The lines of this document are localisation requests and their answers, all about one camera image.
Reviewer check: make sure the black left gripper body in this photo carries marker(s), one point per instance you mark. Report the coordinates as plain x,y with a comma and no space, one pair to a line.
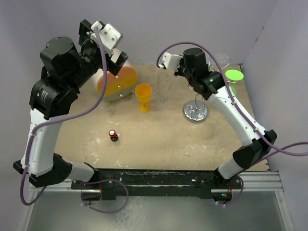
90,52

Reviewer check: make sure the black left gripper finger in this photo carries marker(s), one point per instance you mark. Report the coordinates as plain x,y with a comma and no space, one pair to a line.
121,60
113,68

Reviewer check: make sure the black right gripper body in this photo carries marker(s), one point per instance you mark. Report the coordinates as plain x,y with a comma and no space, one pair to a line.
181,70

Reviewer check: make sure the green plastic wine glass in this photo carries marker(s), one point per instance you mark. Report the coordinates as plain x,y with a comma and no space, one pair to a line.
233,76

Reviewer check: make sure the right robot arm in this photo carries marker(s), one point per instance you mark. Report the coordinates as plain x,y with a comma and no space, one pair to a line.
254,138

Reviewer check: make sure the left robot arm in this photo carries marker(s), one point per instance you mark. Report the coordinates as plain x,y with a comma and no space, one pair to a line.
65,70

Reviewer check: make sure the yellow plastic wine glass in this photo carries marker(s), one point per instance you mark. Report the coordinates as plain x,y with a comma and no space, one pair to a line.
143,93

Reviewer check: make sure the chrome wine glass rack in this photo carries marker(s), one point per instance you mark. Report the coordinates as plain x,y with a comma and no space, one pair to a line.
196,108

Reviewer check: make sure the tall clear champagne flute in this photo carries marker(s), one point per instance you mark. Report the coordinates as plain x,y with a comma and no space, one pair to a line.
161,95

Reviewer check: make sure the small red-capped bottle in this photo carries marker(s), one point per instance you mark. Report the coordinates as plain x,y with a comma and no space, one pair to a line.
113,135

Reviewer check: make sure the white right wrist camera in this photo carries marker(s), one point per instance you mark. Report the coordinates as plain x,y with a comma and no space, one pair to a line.
170,61

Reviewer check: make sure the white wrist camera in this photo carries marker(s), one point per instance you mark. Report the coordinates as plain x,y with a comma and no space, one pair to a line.
109,35
170,61

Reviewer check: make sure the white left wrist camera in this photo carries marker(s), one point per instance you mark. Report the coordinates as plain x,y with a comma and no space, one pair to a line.
109,35

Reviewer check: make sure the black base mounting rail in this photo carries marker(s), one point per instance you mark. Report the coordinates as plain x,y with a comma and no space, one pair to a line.
109,183

